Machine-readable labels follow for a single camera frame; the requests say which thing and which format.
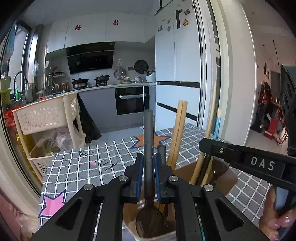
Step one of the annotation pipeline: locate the beige plastic utensil holder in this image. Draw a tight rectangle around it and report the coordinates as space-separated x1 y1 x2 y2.
121 159 239 241

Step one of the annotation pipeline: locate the plain wooden chopstick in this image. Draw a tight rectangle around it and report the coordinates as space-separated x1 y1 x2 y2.
189 80 217 185

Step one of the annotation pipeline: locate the black plastic spoon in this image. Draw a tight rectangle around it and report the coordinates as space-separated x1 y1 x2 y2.
157 145 167 165
135 109 164 238

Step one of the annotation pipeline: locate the blue patterned chopstick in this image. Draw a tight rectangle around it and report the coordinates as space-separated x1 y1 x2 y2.
214 109 221 141

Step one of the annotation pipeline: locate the gold patterned chopstick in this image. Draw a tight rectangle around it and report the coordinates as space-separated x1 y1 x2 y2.
171 101 188 171
166 100 183 166

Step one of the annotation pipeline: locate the black kitchen faucet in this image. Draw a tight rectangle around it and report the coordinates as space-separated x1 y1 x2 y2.
13 71 29 101

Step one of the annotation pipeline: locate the person's right hand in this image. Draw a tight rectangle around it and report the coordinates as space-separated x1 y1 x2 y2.
259 186 295 240

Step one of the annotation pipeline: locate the grey checked tablecloth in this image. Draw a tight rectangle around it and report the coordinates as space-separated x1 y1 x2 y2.
41 126 271 225

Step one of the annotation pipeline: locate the red vacuum cleaner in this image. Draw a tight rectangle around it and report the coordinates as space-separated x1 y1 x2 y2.
251 81 288 146

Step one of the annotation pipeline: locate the beige perforated storage cart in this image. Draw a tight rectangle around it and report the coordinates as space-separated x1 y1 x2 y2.
13 92 86 181

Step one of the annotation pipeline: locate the black built-in oven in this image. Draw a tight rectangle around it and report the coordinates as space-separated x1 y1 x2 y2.
115 86 149 115

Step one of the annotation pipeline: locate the black wok on stove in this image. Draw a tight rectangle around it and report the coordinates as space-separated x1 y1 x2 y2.
71 78 89 89

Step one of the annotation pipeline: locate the black pot on stove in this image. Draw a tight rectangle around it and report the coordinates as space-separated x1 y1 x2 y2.
94 74 110 86

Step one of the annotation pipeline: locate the white refrigerator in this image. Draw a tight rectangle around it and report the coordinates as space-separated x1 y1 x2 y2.
155 1 202 130

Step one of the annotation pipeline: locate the black range hood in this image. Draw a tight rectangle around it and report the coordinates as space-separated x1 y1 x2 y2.
66 42 115 74

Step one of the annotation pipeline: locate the round black wall pan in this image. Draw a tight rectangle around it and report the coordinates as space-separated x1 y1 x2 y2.
134 60 149 74

